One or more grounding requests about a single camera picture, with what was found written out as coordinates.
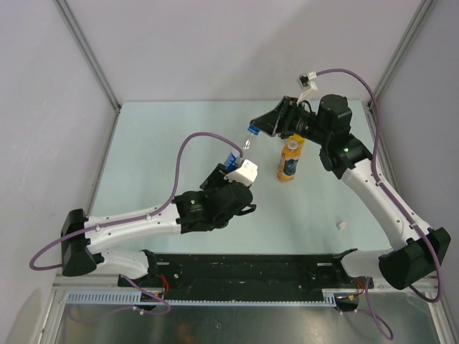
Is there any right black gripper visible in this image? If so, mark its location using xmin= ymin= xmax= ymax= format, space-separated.
xmin=251 ymin=96 xmax=331 ymax=145

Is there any clear pepsi bottle blue cap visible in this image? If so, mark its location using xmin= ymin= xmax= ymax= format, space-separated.
xmin=223 ymin=125 xmax=260 ymax=172

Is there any orange drink bottle white cap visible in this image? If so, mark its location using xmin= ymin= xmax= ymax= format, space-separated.
xmin=277 ymin=139 xmax=302 ymax=183

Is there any yellow honey pomelo bottle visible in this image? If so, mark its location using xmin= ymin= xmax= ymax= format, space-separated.
xmin=289 ymin=135 xmax=305 ymax=149

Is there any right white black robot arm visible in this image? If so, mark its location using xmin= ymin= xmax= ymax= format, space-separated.
xmin=250 ymin=95 xmax=451 ymax=290

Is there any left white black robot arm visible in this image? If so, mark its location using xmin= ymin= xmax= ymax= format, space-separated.
xmin=61 ymin=159 xmax=258 ymax=287

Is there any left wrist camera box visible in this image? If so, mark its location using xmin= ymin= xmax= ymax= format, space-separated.
xmin=224 ymin=159 xmax=258 ymax=187

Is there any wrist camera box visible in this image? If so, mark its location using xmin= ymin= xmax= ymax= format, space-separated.
xmin=224 ymin=159 xmax=258 ymax=187
xmin=297 ymin=72 xmax=318 ymax=104

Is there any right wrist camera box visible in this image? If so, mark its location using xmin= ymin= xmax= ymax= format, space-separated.
xmin=297 ymin=72 xmax=318 ymax=104

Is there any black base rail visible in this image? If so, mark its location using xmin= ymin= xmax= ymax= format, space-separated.
xmin=134 ymin=252 xmax=366 ymax=303

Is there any white slotted cable duct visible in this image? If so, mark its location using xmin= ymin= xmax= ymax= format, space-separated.
xmin=66 ymin=289 xmax=359 ymax=307

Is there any right aluminium frame post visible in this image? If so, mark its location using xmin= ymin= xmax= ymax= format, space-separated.
xmin=374 ymin=0 xmax=437 ymax=100

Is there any aluminium frame post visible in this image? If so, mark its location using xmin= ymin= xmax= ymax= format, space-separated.
xmin=53 ymin=0 xmax=121 ymax=110
xmin=374 ymin=0 xmax=437 ymax=100

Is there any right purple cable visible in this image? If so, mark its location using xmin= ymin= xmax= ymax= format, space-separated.
xmin=317 ymin=67 xmax=444 ymax=341

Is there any left aluminium frame post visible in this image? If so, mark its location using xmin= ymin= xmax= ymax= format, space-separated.
xmin=53 ymin=0 xmax=121 ymax=110

